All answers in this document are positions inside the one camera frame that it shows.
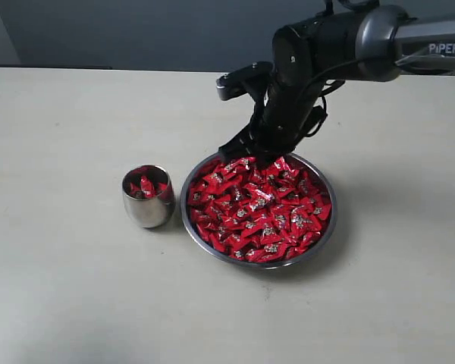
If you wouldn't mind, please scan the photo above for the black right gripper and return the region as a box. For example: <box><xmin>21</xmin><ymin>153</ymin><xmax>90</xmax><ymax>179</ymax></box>
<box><xmin>218</xmin><ymin>77</ymin><xmax>326</xmax><ymax>170</ymax></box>

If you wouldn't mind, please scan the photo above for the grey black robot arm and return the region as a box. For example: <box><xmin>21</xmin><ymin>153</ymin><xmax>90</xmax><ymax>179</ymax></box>
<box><xmin>217</xmin><ymin>1</ymin><xmax>455</xmax><ymax>166</ymax></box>

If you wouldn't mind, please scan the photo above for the pile of red wrapped candies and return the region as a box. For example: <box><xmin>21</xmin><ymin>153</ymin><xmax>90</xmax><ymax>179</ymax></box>
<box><xmin>187</xmin><ymin>155</ymin><xmax>333</xmax><ymax>263</ymax></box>

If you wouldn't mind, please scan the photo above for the stainless steel cup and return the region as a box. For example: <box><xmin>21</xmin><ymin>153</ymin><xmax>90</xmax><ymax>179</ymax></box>
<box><xmin>121</xmin><ymin>165</ymin><xmax>175</xmax><ymax>228</ymax></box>

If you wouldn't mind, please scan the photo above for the steel bowl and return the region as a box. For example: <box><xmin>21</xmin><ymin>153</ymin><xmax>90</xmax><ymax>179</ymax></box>
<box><xmin>180</xmin><ymin>151</ymin><xmax>337</xmax><ymax>271</ymax></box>

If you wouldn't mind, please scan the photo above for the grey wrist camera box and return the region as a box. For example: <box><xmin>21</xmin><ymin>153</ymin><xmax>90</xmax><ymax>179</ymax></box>
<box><xmin>216</xmin><ymin>61</ymin><xmax>273</xmax><ymax>102</ymax></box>

